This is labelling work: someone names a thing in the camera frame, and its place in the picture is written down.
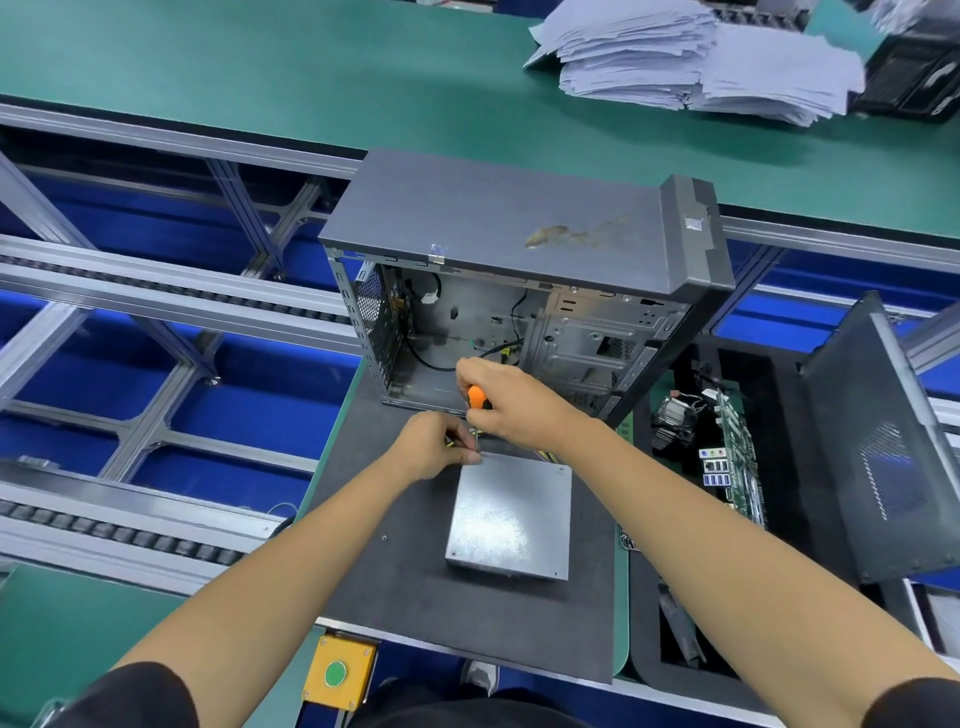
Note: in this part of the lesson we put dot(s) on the person's left hand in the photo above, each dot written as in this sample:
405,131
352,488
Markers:
432,447

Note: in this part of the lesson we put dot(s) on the person's right hand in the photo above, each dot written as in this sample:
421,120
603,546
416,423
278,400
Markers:
518,408

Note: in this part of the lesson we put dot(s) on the silver optical drive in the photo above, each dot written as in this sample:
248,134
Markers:
510,510

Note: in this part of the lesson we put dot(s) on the silver power supply unit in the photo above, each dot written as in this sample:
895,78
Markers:
503,572

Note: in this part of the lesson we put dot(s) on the person's right forearm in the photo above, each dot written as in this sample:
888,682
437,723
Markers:
750,570

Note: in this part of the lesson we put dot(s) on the person's left forearm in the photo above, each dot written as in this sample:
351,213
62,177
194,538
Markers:
270,600

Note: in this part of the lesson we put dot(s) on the person's left shoe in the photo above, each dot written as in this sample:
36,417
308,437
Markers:
480,678

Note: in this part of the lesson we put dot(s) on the person's black trousers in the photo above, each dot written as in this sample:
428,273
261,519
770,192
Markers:
435,710

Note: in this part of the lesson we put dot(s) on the person's black shirt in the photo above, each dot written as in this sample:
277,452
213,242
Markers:
128,698

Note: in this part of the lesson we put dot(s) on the green memory stick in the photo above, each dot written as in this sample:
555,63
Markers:
626,429

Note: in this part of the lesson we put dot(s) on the dark grey foam mat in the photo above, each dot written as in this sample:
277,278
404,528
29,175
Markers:
375,570

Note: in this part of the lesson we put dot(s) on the processor cooler with fan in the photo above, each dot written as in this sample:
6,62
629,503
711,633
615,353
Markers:
683,420

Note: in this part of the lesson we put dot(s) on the grey computer tower case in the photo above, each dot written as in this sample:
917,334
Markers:
495,210

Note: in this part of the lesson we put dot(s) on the green motherboard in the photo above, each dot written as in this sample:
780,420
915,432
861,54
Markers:
743,450

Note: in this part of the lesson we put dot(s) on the yellow box with green button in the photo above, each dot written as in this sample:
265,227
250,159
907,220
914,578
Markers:
339,672

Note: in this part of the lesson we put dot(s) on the black foam tray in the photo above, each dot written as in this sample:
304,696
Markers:
795,390

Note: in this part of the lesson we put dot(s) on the dark grey case side panel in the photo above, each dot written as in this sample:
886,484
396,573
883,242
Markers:
885,450

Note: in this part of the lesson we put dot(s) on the stack of white papers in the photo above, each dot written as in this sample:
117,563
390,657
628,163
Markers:
690,60

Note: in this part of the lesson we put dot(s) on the black cardboard box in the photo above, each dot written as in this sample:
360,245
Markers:
908,75

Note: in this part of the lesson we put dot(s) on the aluminium conveyor frame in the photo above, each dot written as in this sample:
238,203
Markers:
165,278

